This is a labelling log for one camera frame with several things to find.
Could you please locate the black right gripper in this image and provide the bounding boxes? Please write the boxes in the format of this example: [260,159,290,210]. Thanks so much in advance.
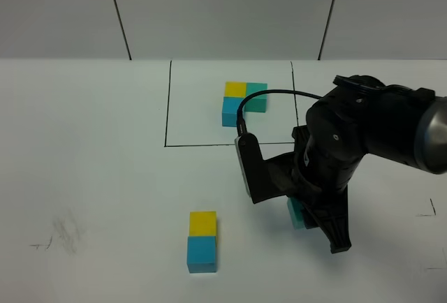
[250,126,365,254]

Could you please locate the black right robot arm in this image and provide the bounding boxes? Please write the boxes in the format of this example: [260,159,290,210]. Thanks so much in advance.
[247,75,446,253]

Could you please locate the template green block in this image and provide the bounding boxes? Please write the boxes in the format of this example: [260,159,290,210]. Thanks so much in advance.
[244,82,268,113]

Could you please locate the template blue block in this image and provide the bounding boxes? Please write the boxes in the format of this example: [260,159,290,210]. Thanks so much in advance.
[221,96,243,127]

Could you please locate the template yellow block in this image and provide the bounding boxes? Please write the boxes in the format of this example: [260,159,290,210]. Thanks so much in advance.
[224,82,247,98]

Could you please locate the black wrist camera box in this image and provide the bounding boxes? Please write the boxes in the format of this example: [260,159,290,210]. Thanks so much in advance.
[235,133,269,204]

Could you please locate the black camera cable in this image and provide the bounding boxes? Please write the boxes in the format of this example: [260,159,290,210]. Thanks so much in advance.
[235,89,324,137]

